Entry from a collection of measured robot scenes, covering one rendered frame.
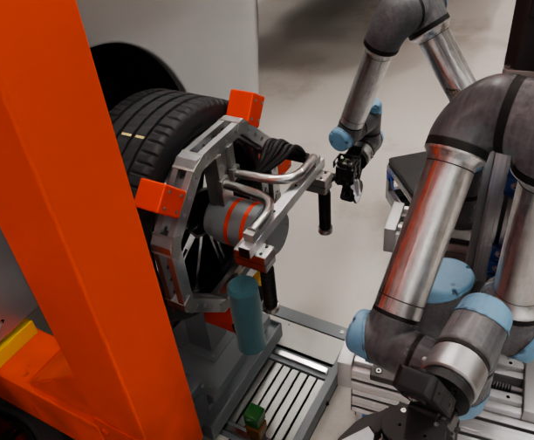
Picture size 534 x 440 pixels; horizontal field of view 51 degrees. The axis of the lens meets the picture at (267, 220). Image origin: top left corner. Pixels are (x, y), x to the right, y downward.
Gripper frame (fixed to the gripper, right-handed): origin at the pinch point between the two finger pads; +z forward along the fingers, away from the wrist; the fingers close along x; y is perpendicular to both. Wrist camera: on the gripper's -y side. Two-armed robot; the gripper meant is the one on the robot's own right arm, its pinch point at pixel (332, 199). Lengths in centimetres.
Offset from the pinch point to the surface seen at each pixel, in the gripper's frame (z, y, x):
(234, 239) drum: 29.2, 1.7, -16.1
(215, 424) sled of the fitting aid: 48, -68, -21
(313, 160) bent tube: 7.3, 17.7, -2.3
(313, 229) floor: -74, -85, -42
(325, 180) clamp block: 7.2, 11.9, 1.0
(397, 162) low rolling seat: -98, -50, -9
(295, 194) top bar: 19.5, 14.8, -1.9
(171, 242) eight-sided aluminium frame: 48, 14, -21
